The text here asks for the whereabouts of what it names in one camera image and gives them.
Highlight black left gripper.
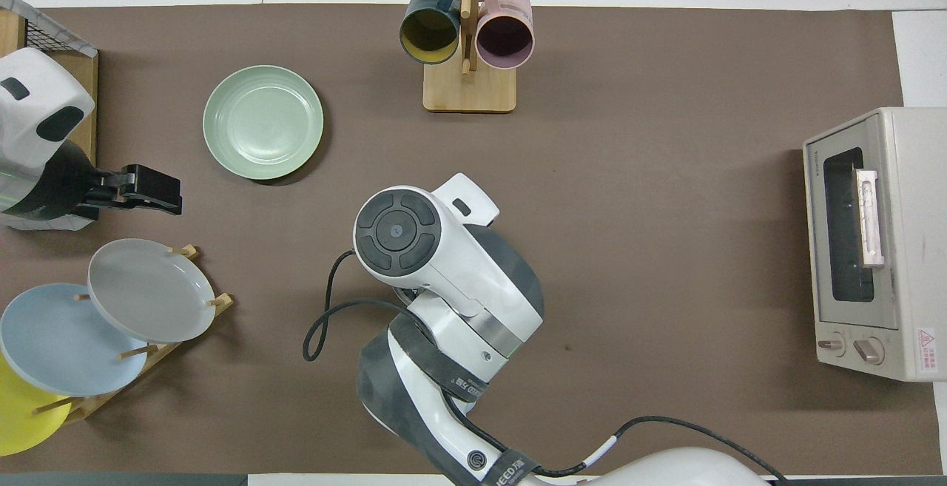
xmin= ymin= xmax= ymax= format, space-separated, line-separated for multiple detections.
xmin=92 ymin=165 xmax=183 ymax=217

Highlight grey plate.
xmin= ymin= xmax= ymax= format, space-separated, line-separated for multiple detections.
xmin=87 ymin=238 xmax=217 ymax=344

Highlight light green plate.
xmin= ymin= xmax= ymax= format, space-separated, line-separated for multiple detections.
xmin=203 ymin=65 xmax=325 ymax=180

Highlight light blue plate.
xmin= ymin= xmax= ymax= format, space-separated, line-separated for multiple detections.
xmin=0 ymin=283 xmax=149 ymax=397

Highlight wooden plate rack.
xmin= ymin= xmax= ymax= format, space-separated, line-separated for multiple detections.
xmin=33 ymin=244 xmax=235 ymax=422

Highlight yellow plate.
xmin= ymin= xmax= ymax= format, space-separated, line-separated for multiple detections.
xmin=0 ymin=353 xmax=73 ymax=457

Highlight dark teal mug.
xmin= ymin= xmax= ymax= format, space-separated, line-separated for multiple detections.
xmin=400 ymin=0 xmax=461 ymax=65

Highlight wooden mug tree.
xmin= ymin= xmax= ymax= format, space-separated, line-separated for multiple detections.
xmin=397 ymin=0 xmax=542 ymax=113

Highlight pink mug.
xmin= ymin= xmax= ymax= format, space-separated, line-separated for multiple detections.
xmin=476 ymin=0 xmax=535 ymax=70

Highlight brown table mat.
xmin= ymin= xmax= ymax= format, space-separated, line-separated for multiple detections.
xmin=0 ymin=4 xmax=942 ymax=476

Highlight beige toaster oven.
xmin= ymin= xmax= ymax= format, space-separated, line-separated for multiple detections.
xmin=803 ymin=107 xmax=947 ymax=382

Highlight wooden wire mesh shelf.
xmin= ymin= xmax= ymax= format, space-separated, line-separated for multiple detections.
xmin=0 ymin=0 xmax=99 ymax=232

